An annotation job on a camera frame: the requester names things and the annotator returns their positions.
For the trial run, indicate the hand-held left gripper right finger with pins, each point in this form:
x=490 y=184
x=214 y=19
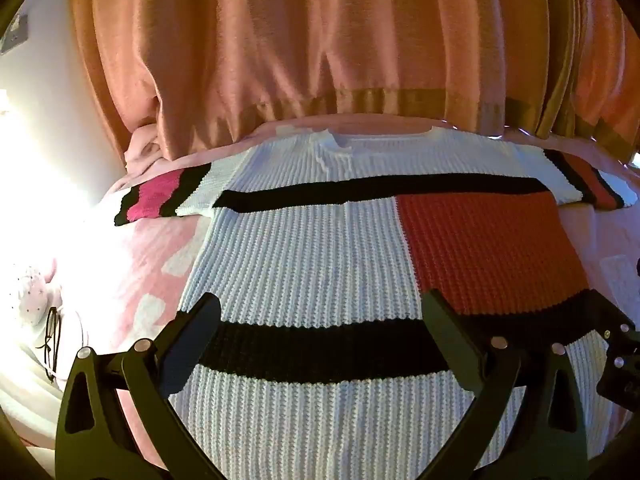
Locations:
x=444 y=331

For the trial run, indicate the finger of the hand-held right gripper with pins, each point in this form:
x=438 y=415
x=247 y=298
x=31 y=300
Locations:
x=617 y=375

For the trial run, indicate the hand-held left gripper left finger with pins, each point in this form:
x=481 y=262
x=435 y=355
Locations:
x=199 y=331

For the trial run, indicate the white black red knit sweater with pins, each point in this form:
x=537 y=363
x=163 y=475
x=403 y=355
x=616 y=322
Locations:
x=320 y=260

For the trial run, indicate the pink blanket with white bows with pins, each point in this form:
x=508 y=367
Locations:
x=150 y=265

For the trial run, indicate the black-framed eyeglasses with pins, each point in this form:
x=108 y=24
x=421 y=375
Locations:
x=52 y=340

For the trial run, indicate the white polka dot cloth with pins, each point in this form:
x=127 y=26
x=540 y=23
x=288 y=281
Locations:
x=31 y=295

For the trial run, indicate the orange curtain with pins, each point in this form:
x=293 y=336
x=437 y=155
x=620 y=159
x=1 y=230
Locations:
x=320 y=40

